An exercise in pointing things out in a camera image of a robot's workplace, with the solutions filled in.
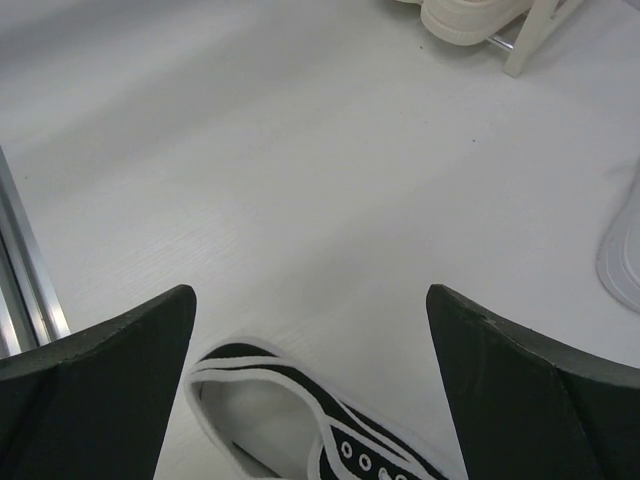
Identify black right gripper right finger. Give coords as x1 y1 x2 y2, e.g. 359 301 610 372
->
426 284 639 479

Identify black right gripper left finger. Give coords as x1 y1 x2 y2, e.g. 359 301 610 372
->
1 285 197 479

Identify black white sneaker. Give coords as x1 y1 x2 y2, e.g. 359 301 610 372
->
185 337 462 479

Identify beige lace sneaker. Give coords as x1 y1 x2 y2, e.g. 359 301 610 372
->
421 0 533 46

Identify cream and chrome shoe rack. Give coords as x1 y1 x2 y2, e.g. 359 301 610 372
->
487 0 585 78

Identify white sneaker left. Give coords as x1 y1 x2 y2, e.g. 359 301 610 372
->
595 166 639 314

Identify aluminium mounting rail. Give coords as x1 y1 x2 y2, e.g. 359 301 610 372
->
1 157 70 358

